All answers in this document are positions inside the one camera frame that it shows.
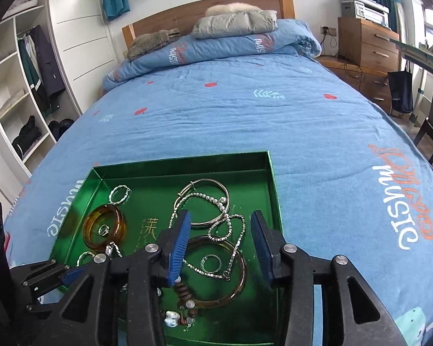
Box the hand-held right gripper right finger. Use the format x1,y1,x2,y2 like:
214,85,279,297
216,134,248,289
250,210,402,346

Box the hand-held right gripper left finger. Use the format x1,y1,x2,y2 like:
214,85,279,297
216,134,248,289
45,209,193,346

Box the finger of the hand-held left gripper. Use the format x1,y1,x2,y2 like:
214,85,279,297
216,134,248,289
20,284,70,313
10,259,89,291

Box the wooden bead bracelet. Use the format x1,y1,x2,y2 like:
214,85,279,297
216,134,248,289
162,275,200,332

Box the long silver bead necklace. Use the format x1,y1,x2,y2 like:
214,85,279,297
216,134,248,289
169,191,246,282

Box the short silver clasp chain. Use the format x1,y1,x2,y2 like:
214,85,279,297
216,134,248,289
104,241,124,259

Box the green jewelry tray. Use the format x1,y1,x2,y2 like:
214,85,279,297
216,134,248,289
48,150,284,346

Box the thin silver bangle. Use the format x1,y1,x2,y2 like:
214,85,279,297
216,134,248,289
173,179,231,229

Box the twisted silver bracelet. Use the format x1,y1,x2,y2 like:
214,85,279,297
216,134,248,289
108,185,132,204

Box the large amber bangle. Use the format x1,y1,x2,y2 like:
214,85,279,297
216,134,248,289
180,235,247,310

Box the small thick amber bangle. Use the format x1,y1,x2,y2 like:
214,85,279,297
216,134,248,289
82,204,128,253

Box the blue printed bed sheet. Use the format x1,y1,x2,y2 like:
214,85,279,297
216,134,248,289
3,52,433,346

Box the black folded clothes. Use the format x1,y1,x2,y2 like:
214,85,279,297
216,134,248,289
11,115,43,160

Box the black bag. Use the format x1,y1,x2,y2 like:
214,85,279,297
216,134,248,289
47,119,75,142

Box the low wooden nightstand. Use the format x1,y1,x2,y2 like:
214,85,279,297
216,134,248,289
317,54,395,113

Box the hanging dark clothes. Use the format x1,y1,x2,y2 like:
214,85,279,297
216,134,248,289
17,25,66,113

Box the folded blue quilt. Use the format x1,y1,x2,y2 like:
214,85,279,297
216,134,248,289
101,18,323,93

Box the grey-brown fuzzy cloth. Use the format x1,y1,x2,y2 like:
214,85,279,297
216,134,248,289
126,29,181,61

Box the dark tote bag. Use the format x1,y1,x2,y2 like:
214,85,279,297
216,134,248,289
387,59,415,115

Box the grey pillow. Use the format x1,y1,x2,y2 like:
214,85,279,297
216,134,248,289
191,9,279,40

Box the wooden dresser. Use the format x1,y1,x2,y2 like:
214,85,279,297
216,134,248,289
337,17,402,75

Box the wooden headboard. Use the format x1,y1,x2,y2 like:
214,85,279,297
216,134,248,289
122,0,296,50

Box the cream fur pillow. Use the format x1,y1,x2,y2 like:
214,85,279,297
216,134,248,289
204,2,262,17

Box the white wardrobe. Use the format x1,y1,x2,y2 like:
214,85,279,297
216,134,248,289
0,0,118,178

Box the desk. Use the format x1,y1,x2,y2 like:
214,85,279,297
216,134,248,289
389,37,433,70

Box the white printer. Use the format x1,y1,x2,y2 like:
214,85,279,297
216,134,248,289
338,0,390,28

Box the black cables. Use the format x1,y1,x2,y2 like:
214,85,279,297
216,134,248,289
320,32,366,80

